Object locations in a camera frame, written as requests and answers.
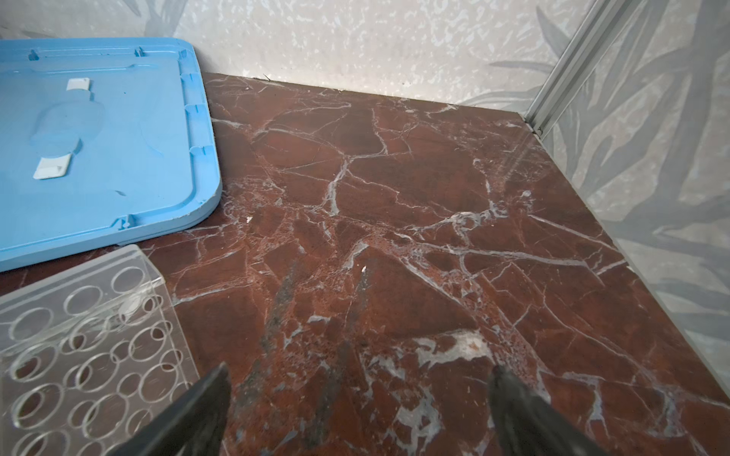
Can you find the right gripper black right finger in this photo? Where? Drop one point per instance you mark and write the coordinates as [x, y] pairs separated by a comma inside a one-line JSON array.
[[526, 424]]

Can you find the blue plastic bin lid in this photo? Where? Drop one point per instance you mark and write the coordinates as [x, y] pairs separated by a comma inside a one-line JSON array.
[[104, 141]]

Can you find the aluminium frame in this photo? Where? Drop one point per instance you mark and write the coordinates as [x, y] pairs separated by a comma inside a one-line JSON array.
[[604, 21]]

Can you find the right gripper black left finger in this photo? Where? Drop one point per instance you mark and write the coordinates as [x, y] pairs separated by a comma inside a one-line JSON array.
[[193, 425]]

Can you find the clear acrylic test tube rack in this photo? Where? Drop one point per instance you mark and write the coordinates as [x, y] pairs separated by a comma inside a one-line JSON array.
[[89, 357]]

